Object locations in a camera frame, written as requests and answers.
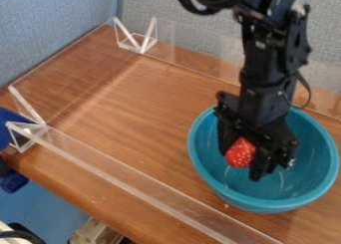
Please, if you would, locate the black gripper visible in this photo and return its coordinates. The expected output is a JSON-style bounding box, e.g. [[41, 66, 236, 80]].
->
[[212, 91, 298, 181]]

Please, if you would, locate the red strawberry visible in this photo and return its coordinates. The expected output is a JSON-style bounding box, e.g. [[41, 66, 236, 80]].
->
[[224, 137, 255, 167]]

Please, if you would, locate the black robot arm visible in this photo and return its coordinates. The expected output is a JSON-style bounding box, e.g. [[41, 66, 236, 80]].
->
[[176, 0, 311, 181]]

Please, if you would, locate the blue plastic bowl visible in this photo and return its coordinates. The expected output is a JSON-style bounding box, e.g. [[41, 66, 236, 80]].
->
[[186, 109, 339, 214]]

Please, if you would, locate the clear acrylic back barrier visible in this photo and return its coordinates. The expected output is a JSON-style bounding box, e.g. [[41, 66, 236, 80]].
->
[[147, 18, 341, 121]]

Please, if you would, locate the clear acrylic barrier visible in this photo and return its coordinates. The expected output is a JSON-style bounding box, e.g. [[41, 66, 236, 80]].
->
[[147, 18, 341, 121], [8, 18, 144, 123], [5, 122, 282, 244]]

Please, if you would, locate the grey box under table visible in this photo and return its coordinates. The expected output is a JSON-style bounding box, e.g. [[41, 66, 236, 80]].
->
[[68, 217, 135, 244]]

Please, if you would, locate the clear acrylic front barrier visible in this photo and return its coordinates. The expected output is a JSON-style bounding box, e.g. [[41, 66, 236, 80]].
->
[[5, 122, 282, 244]]

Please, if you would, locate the clear acrylic left barrier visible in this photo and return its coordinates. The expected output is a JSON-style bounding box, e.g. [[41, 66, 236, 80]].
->
[[8, 18, 144, 123]]

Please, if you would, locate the blue clamp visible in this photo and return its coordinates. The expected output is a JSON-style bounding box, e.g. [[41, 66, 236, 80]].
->
[[0, 107, 34, 194]]

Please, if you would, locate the white black object below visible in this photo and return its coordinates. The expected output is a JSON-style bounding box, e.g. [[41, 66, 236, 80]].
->
[[0, 221, 45, 244]]

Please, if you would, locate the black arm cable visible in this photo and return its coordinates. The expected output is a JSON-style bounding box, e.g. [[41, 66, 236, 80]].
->
[[287, 72, 314, 111]]

